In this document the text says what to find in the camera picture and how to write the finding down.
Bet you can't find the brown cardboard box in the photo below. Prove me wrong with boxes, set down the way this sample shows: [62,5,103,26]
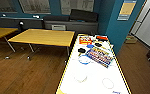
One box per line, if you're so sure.
[125,34,138,45]

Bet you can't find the orange game box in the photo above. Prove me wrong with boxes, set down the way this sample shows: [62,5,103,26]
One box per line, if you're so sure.
[78,35,94,46]

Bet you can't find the red and black item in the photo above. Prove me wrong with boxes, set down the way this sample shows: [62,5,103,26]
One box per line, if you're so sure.
[96,35,109,42]

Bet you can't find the yellow air hockey table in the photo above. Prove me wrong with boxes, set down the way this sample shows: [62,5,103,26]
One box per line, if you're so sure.
[55,33,132,94]

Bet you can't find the yellow-topped table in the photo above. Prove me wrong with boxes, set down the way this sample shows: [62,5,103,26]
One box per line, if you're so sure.
[0,27,19,53]
[7,28,76,62]

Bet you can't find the small blue puck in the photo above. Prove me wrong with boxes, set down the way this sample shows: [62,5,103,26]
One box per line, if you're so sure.
[86,44,95,50]

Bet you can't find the yellow wall sign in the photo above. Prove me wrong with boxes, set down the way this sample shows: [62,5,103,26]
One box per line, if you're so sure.
[117,0,138,22]

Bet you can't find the blue-rimmed clear bowl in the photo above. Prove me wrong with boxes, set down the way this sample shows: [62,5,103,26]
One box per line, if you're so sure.
[77,54,93,66]

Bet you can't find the black air hockey striker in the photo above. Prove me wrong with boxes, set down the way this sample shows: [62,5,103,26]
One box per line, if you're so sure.
[77,48,87,54]
[94,42,103,48]

